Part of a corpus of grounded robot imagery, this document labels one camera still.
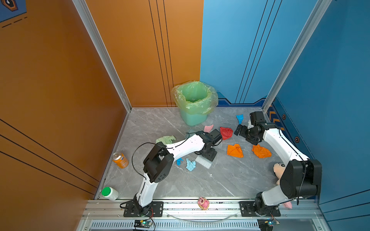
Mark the orange paper scrap left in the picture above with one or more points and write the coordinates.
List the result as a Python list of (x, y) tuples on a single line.
[(235, 151)]

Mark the light cyan paper scrap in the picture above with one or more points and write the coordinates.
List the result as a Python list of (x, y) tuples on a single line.
[(191, 165)]

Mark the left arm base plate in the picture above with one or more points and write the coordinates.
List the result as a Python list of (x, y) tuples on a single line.
[(133, 210)]

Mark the left green circuit board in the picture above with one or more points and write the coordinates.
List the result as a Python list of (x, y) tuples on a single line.
[(143, 225)]

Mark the teal hand brush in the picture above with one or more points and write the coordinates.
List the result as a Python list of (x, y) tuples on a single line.
[(203, 161)]

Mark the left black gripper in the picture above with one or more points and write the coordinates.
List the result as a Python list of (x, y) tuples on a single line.
[(212, 155)]

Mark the white bottle green cap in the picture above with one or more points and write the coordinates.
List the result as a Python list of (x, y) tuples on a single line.
[(110, 193)]

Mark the small blue paper scrap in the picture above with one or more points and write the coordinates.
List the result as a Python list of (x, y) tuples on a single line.
[(179, 161)]

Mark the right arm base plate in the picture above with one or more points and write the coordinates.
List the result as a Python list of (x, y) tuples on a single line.
[(250, 209)]

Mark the right green circuit board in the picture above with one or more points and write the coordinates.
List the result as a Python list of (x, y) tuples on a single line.
[(267, 224)]

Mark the orange paper scrap right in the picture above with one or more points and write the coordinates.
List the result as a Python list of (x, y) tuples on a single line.
[(261, 152)]

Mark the orange soda can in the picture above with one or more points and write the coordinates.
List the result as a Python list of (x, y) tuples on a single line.
[(120, 160)]

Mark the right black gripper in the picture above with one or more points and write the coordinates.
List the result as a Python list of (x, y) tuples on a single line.
[(242, 133)]

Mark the light green paper scrap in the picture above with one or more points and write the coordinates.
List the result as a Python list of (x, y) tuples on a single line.
[(166, 140)]

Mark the green trash bin with bag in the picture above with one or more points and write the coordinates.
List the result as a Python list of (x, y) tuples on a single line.
[(195, 101)]

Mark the blue paper scrap far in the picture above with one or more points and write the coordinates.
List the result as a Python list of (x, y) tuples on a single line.
[(240, 118)]

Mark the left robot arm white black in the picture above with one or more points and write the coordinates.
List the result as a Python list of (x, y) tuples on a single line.
[(159, 161)]

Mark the pink pig toy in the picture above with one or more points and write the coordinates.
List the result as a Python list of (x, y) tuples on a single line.
[(203, 203)]

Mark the plush doll pink dress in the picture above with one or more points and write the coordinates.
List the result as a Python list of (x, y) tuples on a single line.
[(279, 169)]

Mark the orange paper scrap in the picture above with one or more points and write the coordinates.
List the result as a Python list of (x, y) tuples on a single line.
[(235, 151), (261, 152)]

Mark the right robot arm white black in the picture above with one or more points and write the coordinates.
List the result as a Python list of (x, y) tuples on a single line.
[(298, 175)]

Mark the pink paper scrap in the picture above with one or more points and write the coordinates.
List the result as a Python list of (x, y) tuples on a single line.
[(208, 129)]

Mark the teal plastic dustpan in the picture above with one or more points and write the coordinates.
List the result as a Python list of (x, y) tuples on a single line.
[(190, 133)]

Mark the red paper scrap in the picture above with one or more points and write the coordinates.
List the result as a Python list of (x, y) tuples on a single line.
[(226, 133)]

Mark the green circuit board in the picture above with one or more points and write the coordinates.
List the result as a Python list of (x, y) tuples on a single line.
[(267, 224), (143, 225)]

